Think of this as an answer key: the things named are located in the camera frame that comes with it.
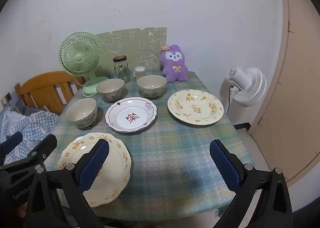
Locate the white standing fan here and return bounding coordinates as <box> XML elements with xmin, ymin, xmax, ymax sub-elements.
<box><xmin>220</xmin><ymin>66</ymin><xmax>267</xmax><ymax>114</ymax></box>

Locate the beige door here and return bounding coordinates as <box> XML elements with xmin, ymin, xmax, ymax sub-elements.
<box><xmin>247</xmin><ymin>0</ymin><xmax>320</xmax><ymax>186</ymax></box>

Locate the green desk fan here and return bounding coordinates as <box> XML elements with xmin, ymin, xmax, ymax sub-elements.
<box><xmin>59</xmin><ymin>32</ymin><xmax>110</xmax><ymax>97</ymax></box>

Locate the wooden chair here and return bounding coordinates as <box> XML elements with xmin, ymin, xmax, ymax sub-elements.
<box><xmin>14</xmin><ymin>71</ymin><xmax>85</xmax><ymax>116</ymax></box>

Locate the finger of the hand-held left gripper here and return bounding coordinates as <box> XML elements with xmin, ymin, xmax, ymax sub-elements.
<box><xmin>25</xmin><ymin>134</ymin><xmax>58</xmax><ymax>169</ymax></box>
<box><xmin>0</xmin><ymin>132</ymin><xmax>23</xmax><ymax>156</ymax></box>

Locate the round yellow floral plate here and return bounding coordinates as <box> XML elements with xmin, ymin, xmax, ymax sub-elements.
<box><xmin>167</xmin><ymin>89</ymin><xmax>224</xmax><ymax>125</ymax></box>

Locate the white plate with pink rim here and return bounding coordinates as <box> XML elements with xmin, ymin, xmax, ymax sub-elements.
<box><xmin>105</xmin><ymin>97</ymin><xmax>158</xmax><ymax>133</ymax></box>

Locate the blue checked blanket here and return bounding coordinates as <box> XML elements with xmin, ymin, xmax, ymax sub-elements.
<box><xmin>0</xmin><ymin>107</ymin><xmax>60</xmax><ymax>166</ymax></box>

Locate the purple plush bunny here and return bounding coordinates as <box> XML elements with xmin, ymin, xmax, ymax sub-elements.
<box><xmin>160</xmin><ymin>45</ymin><xmax>189</xmax><ymax>83</ymax></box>

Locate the beige ceramic bowl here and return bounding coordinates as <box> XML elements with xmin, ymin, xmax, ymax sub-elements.
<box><xmin>136</xmin><ymin>75</ymin><xmax>168</xmax><ymax>99</ymax></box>
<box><xmin>65</xmin><ymin>98</ymin><xmax>98</xmax><ymax>129</ymax></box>
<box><xmin>96</xmin><ymin>78</ymin><xmax>125</xmax><ymax>102</ymax></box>

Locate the green printed board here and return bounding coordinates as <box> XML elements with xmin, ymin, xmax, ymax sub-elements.
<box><xmin>95</xmin><ymin>27</ymin><xmax>167</xmax><ymax>79</ymax></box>

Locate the scalloped yellow floral plate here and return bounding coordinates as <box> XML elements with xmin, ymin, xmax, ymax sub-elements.
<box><xmin>57</xmin><ymin>132</ymin><xmax>132</xmax><ymax>208</ymax></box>

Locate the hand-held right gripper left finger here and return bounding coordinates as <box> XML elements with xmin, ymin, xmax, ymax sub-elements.
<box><xmin>24</xmin><ymin>139</ymin><xmax>110</xmax><ymax>228</ymax></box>

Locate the glass jar with dark lid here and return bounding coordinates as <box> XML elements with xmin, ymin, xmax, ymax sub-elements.
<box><xmin>113</xmin><ymin>56</ymin><xmax>131</xmax><ymax>83</ymax></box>

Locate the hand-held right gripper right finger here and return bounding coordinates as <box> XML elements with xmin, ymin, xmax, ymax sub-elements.
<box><xmin>209</xmin><ymin>139</ymin><xmax>294</xmax><ymax>228</ymax></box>

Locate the grey cloth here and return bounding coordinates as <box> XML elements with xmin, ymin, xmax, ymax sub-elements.
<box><xmin>14</xmin><ymin>101</ymin><xmax>50</xmax><ymax>117</ymax></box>

